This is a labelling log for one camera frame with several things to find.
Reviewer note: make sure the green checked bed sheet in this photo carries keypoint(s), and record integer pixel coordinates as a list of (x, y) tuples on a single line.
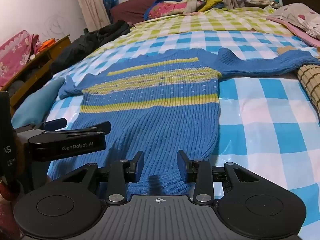
[(239, 19)]

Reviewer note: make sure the beige left curtain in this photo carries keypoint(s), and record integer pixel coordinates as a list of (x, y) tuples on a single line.
[(94, 14)]

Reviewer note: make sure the beige brown-striped sweater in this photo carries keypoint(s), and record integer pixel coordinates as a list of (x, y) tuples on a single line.
[(308, 77)]

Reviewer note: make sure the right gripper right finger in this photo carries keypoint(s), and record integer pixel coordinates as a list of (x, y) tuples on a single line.
[(200, 174)]

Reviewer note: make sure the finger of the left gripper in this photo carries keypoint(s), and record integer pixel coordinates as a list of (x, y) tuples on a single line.
[(98, 130), (55, 124)]

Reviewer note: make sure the blue striped knit sweater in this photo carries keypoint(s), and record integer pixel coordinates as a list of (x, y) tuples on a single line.
[(161, 104)]

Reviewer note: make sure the maroon bed base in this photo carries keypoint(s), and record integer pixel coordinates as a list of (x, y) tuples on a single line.
[(131, 11)]

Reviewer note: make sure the wooden side table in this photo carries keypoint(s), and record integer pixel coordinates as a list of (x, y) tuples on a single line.
[(34, 74)]

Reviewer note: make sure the teal folded cloth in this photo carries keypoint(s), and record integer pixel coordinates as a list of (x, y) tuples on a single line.
[(36, 106)]

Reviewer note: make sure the blue checked bed sheet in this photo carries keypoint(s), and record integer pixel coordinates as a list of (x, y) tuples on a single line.
[(268, 125)]

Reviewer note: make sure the colourful floral quilt pile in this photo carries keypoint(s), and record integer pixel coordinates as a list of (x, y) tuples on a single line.
[(161, 8)]

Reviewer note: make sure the pink pillow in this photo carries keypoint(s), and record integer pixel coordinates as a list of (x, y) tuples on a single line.
[(298, 32)]

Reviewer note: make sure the pink floral bag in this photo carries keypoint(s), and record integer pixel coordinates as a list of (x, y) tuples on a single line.
[(15, 54)]

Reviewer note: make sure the orange item on table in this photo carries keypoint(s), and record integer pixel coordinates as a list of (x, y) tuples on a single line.
[(46, 44)]

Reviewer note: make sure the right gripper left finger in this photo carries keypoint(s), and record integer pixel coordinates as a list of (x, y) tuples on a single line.
[(121, 173)]

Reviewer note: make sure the black clothes pile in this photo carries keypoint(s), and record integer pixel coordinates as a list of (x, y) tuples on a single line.
[(87, 43)]

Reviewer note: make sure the grey floral pillow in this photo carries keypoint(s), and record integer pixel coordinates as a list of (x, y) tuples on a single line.
[(301, 16)]

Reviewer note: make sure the blue plastic bag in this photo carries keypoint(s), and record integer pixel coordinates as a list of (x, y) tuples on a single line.
[(109, 4)]

